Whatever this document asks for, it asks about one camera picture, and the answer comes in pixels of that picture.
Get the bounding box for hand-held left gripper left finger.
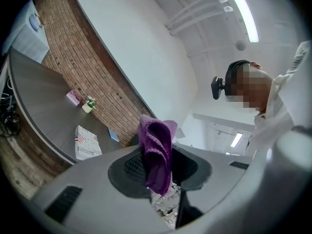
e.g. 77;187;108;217
31;145;156;230

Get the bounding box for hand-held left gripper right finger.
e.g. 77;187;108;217
172;144;254;229

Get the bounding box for white printed flag book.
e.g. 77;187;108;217
75;125;103;161

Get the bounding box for purple cloth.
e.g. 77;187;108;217
136;114;178;196

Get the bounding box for pink book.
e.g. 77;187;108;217
66;89;82;106

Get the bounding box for white ceiling light panel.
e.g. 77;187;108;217
230;132;244;148

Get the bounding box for person's white shirt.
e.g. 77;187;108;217
246;40;312;234

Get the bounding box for potted white flower plant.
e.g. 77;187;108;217
81;96;98;114

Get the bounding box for person's head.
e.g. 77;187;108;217
225;59;273;114

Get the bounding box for white ceiling pipes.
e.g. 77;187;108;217
164;0;230;36

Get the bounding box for long white ceiling light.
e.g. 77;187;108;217
223;0;259;43

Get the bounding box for blue round plate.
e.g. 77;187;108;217
28;15;41;31

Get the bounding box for black head-worn camera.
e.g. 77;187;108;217
211;76;227;101

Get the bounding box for pile of black cables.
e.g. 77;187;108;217
0;91;21;138

